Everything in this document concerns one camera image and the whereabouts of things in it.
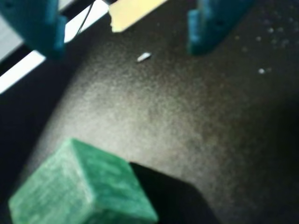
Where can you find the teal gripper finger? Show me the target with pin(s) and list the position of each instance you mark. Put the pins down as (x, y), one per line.
(35, 25)
(210, 28)

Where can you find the small white scrap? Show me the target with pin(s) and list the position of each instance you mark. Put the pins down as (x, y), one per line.
(143, 57)

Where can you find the beige masking tape piece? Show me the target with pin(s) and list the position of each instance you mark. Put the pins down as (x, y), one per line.
(130, 14)

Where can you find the dark green wooden cube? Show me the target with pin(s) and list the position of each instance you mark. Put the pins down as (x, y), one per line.
(81, 186)

